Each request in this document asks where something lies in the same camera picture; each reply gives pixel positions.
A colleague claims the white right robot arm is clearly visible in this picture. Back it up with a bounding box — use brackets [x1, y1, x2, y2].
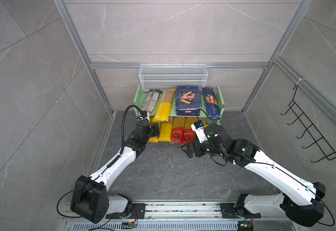
[181, 122, 326, 227]

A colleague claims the black wire hook rack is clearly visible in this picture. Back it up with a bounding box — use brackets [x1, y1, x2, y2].
[280, 85, 336, 163]

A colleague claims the green two-tier shelf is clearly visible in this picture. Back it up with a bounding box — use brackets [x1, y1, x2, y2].
[133, 84, 225, 125]

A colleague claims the white wire mesh basket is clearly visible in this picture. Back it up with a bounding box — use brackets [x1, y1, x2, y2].
[139, 64, 208, 90]

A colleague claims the black corrugated cable conduit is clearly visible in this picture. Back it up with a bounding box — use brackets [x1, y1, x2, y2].
[118, 104, 145, 155]

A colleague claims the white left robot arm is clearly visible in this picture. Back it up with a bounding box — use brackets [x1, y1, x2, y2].
[70, 120, 159, 224]

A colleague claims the clear brown spaghetti package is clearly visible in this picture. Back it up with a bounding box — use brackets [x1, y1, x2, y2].
[141, 89, 163, 114]

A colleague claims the blue Barilla spaghetti box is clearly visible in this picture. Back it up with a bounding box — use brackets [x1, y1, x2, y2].
[202, 87, 221, 120]

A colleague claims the red spaghetti package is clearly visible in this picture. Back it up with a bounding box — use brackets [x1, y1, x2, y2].
[171, 117, 185, 144]
[182, 117, 197, 145]

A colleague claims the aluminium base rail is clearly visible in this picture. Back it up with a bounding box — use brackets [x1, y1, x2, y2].
[66, 201, 304, 222]

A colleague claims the yellow spaghetti package underneath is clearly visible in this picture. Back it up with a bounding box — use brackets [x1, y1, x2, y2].
[149, 116, 160, 143]

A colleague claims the red spaghetti package front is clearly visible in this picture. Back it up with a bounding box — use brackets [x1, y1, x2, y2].
[182, 117, 197, 145]

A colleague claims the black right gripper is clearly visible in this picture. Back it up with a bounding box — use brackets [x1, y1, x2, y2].
[181, 138, 224, 158]

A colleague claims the yellow Pastatime spaghetti package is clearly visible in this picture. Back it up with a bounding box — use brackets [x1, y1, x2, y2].
[153, 89, 176, 123]

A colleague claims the blue Barilla pasta bag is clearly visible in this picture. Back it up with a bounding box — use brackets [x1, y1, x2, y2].
[175, 86, 201, 116]

